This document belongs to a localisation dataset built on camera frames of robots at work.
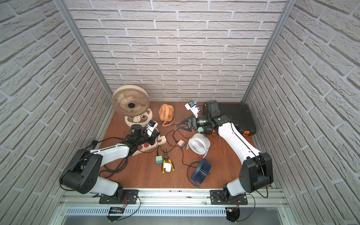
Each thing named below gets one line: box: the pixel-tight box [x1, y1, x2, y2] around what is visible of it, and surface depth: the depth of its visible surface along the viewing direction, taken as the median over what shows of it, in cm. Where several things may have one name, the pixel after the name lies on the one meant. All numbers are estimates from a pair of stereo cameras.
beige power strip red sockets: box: [131, 135, 167, 157], surface depth 93 cm
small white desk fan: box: [186, 133, 211, 158], surface depth 85 cm
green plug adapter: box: [155, 155, 163, 165], surface depth 87 cm
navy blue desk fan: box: [191, 158, 212, 186], surface depth 72 cm
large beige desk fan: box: [112, 84, 153, 127], surface depth 89 cm
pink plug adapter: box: [177, 139, 187, 149], surface depth 94 cm
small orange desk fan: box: [158, 103, 175, 128], surface depth 102 cm
